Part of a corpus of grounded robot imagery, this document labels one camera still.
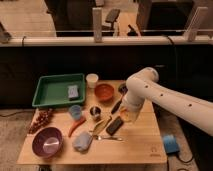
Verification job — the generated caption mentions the black office chair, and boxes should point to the black office chair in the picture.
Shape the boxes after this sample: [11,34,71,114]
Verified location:
[102,9,120,31]

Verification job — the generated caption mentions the purple bowl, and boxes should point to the purple bowl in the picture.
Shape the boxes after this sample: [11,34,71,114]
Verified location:
[32,127,63,158]

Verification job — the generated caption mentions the green plastic tray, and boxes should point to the green plastic tray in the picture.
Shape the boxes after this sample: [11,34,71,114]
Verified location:
[32,73,86,108]

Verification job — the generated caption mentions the black rectangular block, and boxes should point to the black rectangular block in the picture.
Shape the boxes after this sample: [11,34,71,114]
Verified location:
[106,116,124,135]

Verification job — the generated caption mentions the black cable on floor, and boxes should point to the black cable on floor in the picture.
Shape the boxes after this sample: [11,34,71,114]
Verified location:
[176,151,196,165]

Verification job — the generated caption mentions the orange bowl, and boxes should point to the orange bowl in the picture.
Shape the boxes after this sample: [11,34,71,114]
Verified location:
[94,83,114,102]

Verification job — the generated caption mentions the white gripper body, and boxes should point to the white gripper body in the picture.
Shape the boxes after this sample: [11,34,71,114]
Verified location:
[120,95,144,123]

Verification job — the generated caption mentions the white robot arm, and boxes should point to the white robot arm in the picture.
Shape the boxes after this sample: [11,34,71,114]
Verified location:
[122,67,213,136]

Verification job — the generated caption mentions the red chili pepper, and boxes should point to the red chili pepper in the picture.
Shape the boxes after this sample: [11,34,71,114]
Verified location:
[68,116,86,137]

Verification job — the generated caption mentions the blue cloth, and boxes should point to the blue cloth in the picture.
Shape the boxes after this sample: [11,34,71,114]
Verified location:
[72,131,92,152]

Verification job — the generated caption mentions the metal cup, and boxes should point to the metal cup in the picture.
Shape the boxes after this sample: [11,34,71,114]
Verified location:
[90,106,101,121]

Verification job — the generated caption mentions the black ice cream scoop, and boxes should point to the black ice cream scoop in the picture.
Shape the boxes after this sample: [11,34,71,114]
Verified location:
[111,83,128,114]

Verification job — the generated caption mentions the metal spoon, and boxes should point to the metal spoon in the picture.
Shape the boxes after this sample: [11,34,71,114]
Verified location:
[93,135,123,141]

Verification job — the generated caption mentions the white paper cup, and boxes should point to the white paper cup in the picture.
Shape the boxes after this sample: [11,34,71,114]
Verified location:
[86,73,99,88]

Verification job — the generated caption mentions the blue box on floor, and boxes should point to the blue box on floor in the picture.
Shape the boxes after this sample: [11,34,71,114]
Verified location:
[163,135,180,154]

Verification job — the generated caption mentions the yellow apple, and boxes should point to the yellow apple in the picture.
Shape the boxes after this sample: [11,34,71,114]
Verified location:
[120,109,133,122]

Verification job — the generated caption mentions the blue sponge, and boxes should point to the blue sponge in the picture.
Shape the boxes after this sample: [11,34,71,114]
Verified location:
[68,85,79,99]

